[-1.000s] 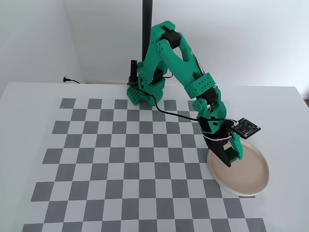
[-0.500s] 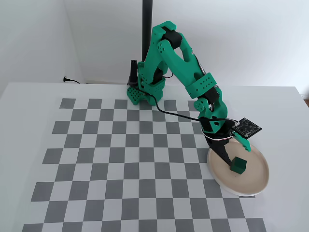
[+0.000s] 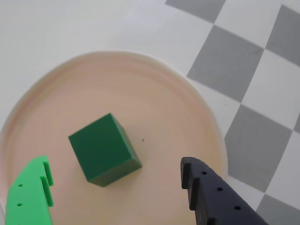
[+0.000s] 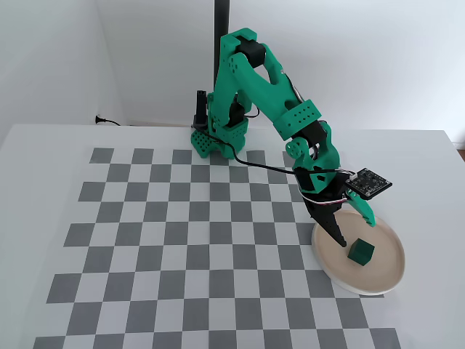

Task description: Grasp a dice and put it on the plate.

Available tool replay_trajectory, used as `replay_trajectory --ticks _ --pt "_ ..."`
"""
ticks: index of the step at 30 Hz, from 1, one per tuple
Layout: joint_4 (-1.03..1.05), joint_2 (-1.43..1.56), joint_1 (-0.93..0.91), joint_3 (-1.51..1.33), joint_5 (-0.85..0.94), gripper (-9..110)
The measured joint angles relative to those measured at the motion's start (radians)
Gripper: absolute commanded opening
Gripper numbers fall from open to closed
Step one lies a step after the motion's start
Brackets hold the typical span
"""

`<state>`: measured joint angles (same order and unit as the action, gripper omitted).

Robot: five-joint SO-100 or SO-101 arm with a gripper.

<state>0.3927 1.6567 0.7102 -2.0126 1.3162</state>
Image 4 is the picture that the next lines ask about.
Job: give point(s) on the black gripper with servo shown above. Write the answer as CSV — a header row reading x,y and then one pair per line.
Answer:
x,y
324,215

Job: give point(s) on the dark green dice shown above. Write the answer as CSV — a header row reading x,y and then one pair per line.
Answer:
x,y
360,251

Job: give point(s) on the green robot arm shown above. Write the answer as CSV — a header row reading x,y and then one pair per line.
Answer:
x,y
250,83

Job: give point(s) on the beige round plate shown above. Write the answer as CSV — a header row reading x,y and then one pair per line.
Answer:
x,y
385,261

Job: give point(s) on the grey white checkerboard mat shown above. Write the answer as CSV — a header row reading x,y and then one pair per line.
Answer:
x,y
145,254

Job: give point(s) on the black vertical pole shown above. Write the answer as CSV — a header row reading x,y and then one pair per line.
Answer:
x,y
221,18

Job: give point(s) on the black wrist camera board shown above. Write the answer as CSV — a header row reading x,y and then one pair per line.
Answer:
x,y
368,183

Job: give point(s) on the black wall plug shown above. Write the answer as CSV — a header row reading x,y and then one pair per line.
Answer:
x,y
100,119

